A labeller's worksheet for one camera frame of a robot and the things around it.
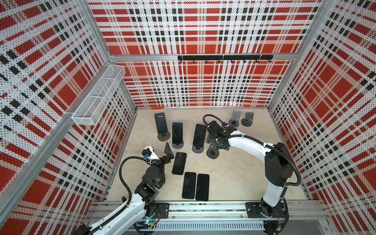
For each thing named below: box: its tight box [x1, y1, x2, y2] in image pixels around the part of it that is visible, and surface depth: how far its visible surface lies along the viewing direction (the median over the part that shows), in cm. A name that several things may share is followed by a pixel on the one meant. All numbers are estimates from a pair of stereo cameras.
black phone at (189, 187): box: [181, 171, 197, 200], surface depth 82 cm
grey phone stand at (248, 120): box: [240, 112, 254, 127], surface depth 110 cm
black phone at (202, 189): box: [195, 173, 210, 202], surface depth 84 cm
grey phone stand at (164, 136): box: [157, 131, 171, 142], surface depth 105 cm
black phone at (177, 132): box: [172, 121, 184, 144], surface depth 95 cm
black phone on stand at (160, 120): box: [154, 112, 168, 134], surface depth 98 cm
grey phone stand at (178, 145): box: [171, 140, 185, 149], surface depth 100 cm
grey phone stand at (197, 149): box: [191, 145, 205, 154], surface depth 98 cm
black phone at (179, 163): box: [171, 151, 188, 176], surface depth 90 cm
